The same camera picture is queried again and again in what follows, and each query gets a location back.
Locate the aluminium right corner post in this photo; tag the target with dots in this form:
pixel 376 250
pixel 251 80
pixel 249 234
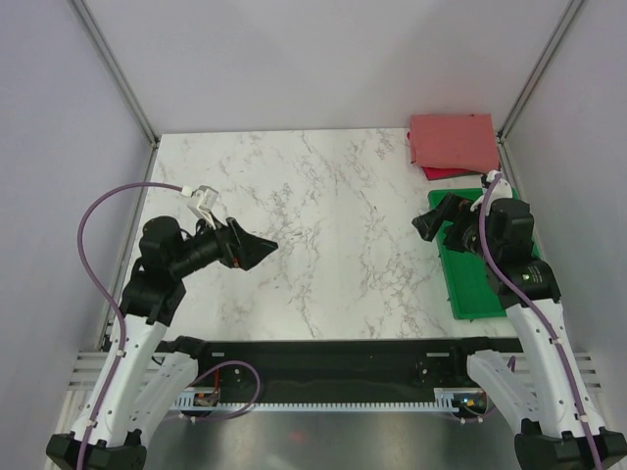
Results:
pixel 566 21

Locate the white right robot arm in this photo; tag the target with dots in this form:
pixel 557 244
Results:
pixel 556 425

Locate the aluminium left corner post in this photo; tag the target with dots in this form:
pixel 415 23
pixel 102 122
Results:
pixel 113 67

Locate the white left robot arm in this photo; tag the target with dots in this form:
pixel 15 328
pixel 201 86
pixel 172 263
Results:
pixel 124 410

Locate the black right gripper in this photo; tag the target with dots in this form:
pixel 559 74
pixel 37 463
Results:
pixel 452 208

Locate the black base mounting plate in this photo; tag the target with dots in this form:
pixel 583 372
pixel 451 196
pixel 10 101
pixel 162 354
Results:
pixel 359 369

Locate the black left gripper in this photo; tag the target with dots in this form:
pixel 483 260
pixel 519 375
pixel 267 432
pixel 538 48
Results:
pixel 238 248

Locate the white slotted cable duct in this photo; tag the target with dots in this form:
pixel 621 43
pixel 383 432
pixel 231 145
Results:
pixel 441 401

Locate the aluminium corner post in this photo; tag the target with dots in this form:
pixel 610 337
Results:
pixel 566 21
pixel 113 67

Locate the pink t shirt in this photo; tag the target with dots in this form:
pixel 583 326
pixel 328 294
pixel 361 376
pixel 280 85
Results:
pixel 454 141

